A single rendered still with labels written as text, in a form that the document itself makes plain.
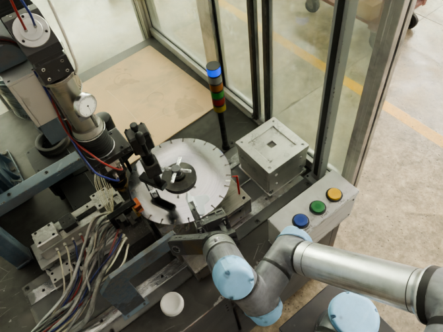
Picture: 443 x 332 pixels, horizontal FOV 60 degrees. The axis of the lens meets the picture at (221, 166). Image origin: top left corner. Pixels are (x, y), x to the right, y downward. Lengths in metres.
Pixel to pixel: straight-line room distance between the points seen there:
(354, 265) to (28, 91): 0.72
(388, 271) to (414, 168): 1.81
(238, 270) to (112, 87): 1.34
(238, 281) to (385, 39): 0.60
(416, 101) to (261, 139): 1.72
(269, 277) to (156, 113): 1.06
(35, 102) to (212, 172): 0.57
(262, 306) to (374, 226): 1.47
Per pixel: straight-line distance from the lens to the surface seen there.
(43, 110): 0.91
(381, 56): 0.96
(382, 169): 2.45
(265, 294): 0.83
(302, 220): 1.15
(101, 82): 1.97
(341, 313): 0.99
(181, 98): 1.75
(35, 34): 0.76
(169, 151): 1.29
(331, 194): 1.21
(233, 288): 0.76
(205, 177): 1.20
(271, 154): 1.30
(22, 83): 0.86
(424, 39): 3.42
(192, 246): 0.92
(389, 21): 0.91
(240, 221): 1.32
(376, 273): 0.73
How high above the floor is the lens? 1.92
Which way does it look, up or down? 53 degrees down
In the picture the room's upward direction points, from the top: 11 degrees counter-clockwise
